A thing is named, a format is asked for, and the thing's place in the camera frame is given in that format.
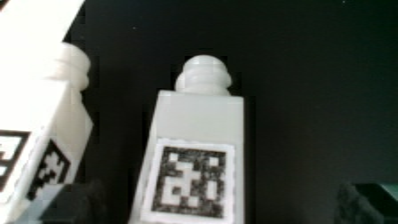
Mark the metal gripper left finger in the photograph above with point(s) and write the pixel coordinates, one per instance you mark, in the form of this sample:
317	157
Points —
79	205

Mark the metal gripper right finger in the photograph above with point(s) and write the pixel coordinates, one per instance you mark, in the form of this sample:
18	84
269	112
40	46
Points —
367	204

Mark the white table leg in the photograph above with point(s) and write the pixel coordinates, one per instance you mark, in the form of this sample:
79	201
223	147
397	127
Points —
191	183
45	123

